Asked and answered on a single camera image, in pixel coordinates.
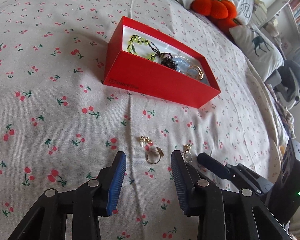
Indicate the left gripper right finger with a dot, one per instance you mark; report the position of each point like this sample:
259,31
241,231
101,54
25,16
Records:
222,214

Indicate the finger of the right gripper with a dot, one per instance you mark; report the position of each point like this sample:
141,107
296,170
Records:
239,175

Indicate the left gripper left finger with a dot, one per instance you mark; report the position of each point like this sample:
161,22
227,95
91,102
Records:
46,219

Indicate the large gold ring clasp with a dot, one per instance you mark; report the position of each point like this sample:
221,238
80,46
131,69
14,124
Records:
195,72

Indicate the red jewelry box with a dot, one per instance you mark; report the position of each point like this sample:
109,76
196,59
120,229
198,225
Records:
136,73

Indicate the gold charm earring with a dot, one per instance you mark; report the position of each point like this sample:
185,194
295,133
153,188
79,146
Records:
187,155

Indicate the gold star earring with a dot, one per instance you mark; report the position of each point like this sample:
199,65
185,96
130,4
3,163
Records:
144,140

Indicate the cherry print bedsheet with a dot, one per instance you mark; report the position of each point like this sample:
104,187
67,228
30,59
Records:
59,125

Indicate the grey office chair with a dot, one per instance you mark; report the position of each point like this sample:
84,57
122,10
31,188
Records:
286,81

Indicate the deer print pillow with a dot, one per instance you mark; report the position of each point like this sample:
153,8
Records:
260,51

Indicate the orange pumpkin plush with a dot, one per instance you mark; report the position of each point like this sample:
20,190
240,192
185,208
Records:
221,13

